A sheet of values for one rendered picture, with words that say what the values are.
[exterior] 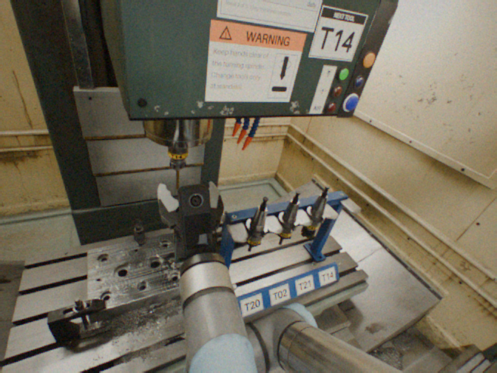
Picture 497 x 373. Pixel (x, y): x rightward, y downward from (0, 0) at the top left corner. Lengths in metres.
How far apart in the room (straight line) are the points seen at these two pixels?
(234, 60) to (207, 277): 0.31
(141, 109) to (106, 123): 0.70
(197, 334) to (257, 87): 0.36
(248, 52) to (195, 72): 0.08
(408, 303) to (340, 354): 1.04
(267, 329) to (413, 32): 1.24
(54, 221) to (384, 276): 1.74
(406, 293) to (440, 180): 0.51
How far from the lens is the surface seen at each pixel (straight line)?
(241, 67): 0.42
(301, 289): 1.03
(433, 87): 1.31
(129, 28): 0.37
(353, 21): 0.52
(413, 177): 1.35
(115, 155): 1.16
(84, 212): 1.35
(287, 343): 0.44
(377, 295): 1.39
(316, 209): 0.84
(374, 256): 1.47
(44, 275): 1.12
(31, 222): 1.83
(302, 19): 0.46
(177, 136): 0.57
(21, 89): 1.50
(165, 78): 0.39
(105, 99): 1.06
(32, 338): 1.01
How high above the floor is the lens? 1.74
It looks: 35 degrees down
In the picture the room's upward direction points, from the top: 11 degrees clockwise
